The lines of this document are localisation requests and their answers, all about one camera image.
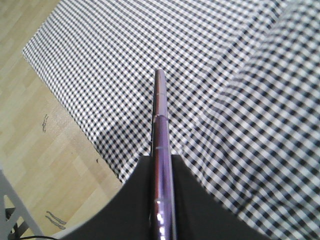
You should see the black white checkered bedsheet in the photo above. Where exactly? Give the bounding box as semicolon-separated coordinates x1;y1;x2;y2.
22;0;320;240

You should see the black camera cable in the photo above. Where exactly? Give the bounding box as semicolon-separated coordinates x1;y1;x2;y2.
9;234;46;240

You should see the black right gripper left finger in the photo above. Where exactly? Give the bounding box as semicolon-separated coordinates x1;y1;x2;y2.
60;156;153;240

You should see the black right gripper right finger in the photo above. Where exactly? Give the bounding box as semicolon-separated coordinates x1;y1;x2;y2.
171;155;269;240

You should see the black purple smartphone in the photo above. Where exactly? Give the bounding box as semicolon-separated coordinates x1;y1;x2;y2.
151;69;177;240

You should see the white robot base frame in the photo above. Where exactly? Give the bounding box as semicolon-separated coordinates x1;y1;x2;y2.
0;170;43;240

